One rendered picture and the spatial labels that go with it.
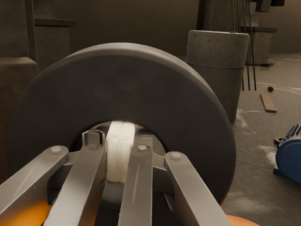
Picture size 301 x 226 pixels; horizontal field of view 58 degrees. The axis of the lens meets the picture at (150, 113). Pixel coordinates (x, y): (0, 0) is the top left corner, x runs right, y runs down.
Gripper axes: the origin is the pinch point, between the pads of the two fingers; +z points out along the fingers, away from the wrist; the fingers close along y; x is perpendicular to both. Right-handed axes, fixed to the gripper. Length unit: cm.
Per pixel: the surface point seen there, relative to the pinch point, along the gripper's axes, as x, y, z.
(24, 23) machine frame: 4.8, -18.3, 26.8
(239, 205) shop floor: -92, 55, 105
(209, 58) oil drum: -34, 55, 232
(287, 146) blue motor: -67, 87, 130
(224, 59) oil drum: -33, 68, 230
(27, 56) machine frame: -0.3, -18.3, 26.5
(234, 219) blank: -7.3, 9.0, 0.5
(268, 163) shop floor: -95, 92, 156
